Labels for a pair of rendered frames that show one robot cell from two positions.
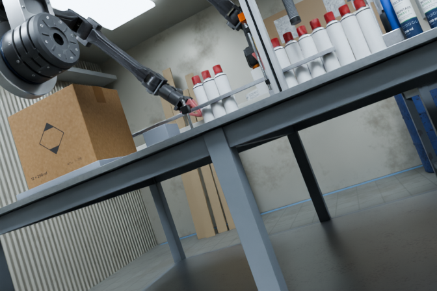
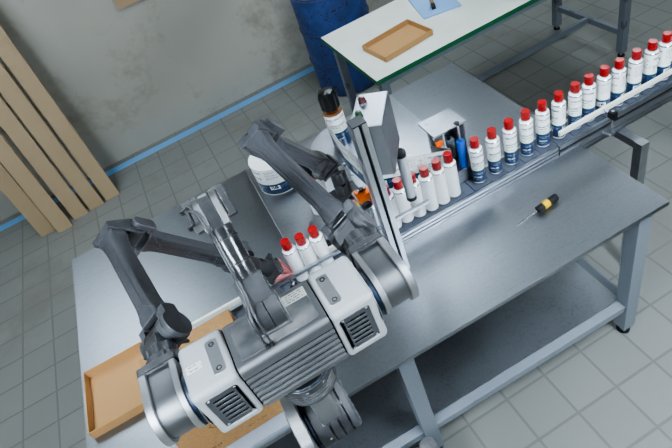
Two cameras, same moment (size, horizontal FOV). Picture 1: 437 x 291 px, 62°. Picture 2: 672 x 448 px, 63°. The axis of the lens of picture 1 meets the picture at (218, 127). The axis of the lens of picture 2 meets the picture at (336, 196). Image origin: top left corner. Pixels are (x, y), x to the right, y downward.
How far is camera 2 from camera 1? 1.75 m
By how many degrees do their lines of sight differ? 55
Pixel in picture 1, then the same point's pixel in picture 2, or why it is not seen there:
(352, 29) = (443, 183)
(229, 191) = (410, 381)
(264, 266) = (425, 405)
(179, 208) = not seen: outside the picture
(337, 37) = (430, 191)
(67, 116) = not seen: hidden behind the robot
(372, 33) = (455, 183)
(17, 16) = (332, 415)
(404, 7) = (480, 162)
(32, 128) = not seen: hidden behind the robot
